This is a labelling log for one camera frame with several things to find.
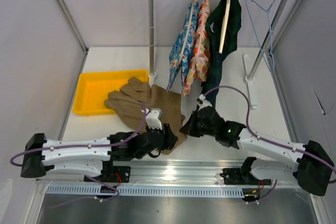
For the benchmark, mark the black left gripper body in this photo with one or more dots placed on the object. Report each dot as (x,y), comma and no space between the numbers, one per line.
(167,144)

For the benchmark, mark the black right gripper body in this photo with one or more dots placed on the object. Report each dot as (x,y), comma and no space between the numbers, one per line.
(199,129)

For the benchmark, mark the tan brown skirt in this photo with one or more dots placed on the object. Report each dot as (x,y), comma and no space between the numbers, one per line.
(128,100)

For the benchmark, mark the blue wire hanger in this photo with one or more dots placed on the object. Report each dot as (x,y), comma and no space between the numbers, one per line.
(267,19)

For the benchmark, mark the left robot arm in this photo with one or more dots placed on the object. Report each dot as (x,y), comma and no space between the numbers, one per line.
(93,158)

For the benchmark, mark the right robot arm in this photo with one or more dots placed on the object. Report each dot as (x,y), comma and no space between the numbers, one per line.
(307,164)

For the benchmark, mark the cream wooden hanger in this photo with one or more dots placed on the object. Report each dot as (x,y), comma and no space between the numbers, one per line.
(224,27)

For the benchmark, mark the beige plastic hanger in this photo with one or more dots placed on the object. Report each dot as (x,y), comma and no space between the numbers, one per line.
(187,31)

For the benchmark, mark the pink plastic hanger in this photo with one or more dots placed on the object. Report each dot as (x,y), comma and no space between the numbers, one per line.
(202,35)

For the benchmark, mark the blue floral garment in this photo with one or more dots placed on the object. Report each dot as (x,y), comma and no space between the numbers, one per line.
(183,67)

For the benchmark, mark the orange floral garment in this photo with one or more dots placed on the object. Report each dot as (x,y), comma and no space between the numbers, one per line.
(199,67)

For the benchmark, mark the yellow plastic tray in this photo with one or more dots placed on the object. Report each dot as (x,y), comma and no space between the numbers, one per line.
(93,89)

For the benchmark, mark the dark green plaid garment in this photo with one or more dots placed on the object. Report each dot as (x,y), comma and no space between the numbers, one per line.
(213,28)

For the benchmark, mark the silver white clothes rack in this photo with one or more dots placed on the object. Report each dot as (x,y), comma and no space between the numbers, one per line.
(250,70)

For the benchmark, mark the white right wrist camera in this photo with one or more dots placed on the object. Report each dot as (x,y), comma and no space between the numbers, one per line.
(202,102)

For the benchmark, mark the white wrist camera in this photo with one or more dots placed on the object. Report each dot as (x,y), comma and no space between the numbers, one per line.
(202,102)
(152,118)

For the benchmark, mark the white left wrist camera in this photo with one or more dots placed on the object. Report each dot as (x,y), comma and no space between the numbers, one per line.
(152,118)

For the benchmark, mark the white slotted cable duct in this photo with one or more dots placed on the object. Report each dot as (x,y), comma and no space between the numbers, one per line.
(157,191)

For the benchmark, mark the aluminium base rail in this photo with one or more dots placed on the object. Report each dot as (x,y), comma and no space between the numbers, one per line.
(177,173)

